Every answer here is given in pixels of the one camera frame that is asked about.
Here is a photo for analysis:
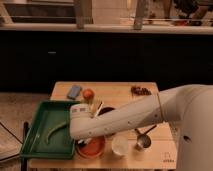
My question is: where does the white handled dish brush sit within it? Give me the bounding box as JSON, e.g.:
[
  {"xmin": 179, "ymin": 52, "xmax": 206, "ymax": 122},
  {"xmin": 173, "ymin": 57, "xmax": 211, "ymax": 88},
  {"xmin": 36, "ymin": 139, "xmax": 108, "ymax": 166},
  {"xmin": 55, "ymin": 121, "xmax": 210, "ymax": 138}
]
[{"xmin": 94, "ymin": 101, "xmax": 104, "ymax": 117}]

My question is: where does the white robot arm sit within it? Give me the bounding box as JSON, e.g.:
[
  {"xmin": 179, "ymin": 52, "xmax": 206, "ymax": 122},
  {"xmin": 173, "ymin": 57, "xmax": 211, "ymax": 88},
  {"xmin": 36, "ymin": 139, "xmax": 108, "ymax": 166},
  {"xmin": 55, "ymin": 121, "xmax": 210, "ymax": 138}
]
[{"xmin": 70, "ymin": 84, "xmax": 213, "ymax": 171}]

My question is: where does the dark purple bowl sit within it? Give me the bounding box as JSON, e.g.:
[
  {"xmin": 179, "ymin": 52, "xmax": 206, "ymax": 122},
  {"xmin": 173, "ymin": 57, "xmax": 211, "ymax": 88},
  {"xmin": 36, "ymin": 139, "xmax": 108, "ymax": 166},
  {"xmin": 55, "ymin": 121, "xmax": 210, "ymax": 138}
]
[{"xmin": 98, "ymin": 107, "xmax": 115, "ymax": 116}]

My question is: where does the red orange bowl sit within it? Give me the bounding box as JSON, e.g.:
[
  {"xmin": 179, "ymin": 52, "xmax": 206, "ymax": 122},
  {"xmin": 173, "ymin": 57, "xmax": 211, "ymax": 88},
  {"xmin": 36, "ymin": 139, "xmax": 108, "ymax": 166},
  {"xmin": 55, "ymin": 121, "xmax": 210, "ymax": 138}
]
[{"xmin": 76, "ymin": 136, "xmax": 105, "ymax": 159}]

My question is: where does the red tomato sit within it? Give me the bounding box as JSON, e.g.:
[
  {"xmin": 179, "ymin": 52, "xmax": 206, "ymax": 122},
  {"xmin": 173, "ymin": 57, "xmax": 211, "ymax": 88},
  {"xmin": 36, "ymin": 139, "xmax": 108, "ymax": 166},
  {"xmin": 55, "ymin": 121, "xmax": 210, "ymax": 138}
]
[{"xmin": 82, "ymin": 89, "xmax": 94, "ymax": 100}]

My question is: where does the dark red grapes bunch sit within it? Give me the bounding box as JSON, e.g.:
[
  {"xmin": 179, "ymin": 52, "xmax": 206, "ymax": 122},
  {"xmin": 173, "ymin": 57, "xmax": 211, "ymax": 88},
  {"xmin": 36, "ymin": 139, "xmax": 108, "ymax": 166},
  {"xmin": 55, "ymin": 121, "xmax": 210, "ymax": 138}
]
[{"xmin": 131, "ymin": 86, "xmax": 151, "ymax": 96}]

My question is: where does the blue sponge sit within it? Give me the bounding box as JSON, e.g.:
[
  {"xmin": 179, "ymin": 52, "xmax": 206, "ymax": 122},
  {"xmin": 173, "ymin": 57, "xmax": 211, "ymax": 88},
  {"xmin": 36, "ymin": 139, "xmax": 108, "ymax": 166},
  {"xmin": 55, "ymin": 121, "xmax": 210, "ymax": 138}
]
[{"xmin": 67, "ymin": 85, "xmax": 82, "ymax": 100}]

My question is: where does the white cup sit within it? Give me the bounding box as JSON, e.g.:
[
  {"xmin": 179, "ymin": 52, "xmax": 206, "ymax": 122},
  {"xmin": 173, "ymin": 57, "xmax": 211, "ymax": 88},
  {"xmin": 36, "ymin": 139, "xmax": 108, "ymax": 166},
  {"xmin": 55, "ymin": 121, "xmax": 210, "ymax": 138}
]
[{"xmin": 111, "ymin": 136, "xmax": 128, "ymax": 157}]

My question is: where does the green plastic tray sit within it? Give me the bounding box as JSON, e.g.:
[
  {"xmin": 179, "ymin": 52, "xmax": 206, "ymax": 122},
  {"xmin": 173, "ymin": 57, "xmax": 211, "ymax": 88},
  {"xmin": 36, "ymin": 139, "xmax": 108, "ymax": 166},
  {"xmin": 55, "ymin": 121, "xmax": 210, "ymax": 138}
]
[{"xmin": 20, "ymin": 101, "xmax": 75, "ymax": 159}]

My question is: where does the metal measuring cup black handle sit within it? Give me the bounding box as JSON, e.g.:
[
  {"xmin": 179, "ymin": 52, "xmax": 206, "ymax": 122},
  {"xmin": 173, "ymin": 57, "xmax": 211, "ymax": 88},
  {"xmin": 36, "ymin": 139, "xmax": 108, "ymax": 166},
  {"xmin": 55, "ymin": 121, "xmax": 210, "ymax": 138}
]
[{"xmin": 135, "ymin": 125, "xmax": 156, "ymax": 151}]

